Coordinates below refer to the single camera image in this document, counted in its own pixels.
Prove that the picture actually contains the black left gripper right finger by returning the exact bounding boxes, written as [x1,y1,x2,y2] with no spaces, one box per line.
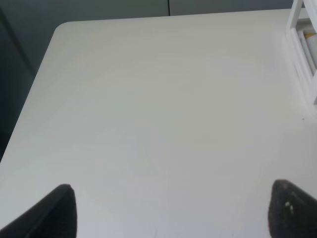
[268,179,317,238]

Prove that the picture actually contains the white plastic drawer unit frame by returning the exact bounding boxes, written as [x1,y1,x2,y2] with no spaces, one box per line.
[286,0,317,108]

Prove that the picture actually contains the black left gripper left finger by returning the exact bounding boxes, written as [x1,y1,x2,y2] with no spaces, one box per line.
[0,184,77,238]

